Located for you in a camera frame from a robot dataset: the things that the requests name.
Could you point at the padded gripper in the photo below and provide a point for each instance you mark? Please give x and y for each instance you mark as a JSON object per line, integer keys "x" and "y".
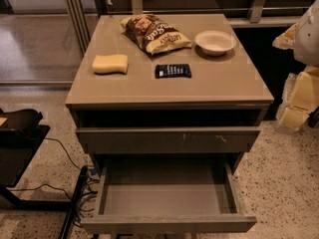
{"x": 308, "y": 40}

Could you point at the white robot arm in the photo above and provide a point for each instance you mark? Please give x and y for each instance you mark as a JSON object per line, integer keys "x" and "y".
{"x": 303, "y": 39}

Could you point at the grey drawer cabinet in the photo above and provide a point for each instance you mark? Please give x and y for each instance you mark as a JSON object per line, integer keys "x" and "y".
{"x": 222, "y": 91}

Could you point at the top grey drawer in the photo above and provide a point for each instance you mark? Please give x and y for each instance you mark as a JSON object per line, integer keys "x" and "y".
{"x": 171, "y": 140}

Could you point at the white paper bowl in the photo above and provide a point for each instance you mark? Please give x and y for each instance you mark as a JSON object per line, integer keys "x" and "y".
{"x": 215, "y": 43}

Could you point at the dark snack bar packet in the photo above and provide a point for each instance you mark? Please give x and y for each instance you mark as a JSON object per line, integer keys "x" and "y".
{"x": 172, "y": 71}

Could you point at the brown chip bag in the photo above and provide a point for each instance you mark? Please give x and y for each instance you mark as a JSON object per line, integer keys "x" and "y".
{"x": 153, "y": 35}

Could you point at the yellow sponge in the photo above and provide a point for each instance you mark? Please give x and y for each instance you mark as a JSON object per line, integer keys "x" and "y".
{"x": 108, "y": 64}

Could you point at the black power strip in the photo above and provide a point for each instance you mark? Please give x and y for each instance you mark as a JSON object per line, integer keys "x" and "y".
{"x": 71, "y": 211}

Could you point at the black side table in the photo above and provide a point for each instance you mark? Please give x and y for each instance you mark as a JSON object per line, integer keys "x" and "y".
{"x": 20, "y": 137}

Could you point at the metal railing frame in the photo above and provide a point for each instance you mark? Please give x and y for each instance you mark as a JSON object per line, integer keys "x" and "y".
{"x": 249, "y": 13}

